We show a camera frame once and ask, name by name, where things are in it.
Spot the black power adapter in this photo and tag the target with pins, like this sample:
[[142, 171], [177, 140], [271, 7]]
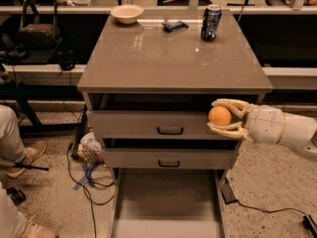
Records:
[[228, 193]]

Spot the white ceramic bowl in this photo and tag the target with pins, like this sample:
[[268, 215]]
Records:
[[127, 14]]

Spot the small black floor device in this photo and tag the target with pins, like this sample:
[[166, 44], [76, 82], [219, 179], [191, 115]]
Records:
[[16, 195]]

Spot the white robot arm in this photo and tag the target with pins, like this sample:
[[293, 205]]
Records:
[[298, 135]]

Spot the black stick tool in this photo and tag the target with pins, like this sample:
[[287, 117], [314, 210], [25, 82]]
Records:
[[30, 167]]

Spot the black chair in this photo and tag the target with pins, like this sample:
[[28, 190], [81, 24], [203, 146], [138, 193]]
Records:
[[39, 39]]

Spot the crumpled snack bag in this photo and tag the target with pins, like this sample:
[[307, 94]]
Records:
[[89, 149]]

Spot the person's upper leg and shoe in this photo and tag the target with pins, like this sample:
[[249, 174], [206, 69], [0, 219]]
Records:
[[12, 148]]

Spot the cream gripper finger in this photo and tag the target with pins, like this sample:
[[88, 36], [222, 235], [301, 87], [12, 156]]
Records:
[[234, 131], [238, 107]]

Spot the dark blue soda can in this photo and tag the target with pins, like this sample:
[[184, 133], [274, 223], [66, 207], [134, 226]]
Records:
[[211, 19]]

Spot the orange fruit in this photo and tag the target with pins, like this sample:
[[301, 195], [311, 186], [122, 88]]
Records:
[[220, 115]]

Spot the grey drawer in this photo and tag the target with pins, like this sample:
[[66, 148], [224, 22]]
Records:
[[170, 153], [167, 204], [150, 116]]

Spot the grey drawer cabinet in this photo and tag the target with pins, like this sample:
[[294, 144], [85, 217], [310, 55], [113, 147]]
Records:
[[145, 59]]

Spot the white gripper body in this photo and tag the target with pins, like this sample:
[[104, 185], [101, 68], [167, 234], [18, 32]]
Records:
[[264, 123]]

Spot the person's leg and shoe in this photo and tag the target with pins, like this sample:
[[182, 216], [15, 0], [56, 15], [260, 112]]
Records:
[[13, 223], [12, 148]]

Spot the grey bottom drawer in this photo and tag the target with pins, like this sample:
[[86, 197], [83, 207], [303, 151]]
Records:
[[167, 204]]

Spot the person's lower leg and shoe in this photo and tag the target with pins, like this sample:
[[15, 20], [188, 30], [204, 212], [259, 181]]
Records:
[[13, 223]]

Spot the grey top drawer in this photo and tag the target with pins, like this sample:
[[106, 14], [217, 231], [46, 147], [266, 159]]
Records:
[[150, 116]]

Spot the black headphones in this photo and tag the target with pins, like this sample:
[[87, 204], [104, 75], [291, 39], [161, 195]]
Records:
[[66, 60]]

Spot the grey middle drawer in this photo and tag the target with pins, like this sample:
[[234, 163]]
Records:
[[170, 153]]

